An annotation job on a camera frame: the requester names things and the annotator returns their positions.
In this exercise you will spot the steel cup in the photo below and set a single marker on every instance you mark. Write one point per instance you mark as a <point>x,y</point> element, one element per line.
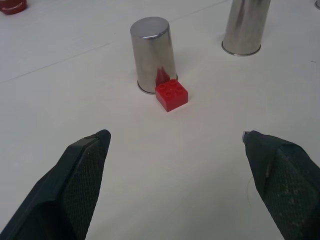
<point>153,53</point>
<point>245,25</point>

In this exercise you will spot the red toy building brick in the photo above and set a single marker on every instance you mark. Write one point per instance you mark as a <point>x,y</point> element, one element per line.
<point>171,94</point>

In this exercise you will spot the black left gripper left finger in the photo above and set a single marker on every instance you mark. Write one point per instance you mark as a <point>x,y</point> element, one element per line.
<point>62,190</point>

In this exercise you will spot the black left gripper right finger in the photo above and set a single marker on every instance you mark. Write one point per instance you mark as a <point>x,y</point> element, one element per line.
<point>287,185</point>

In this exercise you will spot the dark red round object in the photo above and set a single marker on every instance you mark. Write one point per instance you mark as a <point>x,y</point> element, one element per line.
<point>12,5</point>

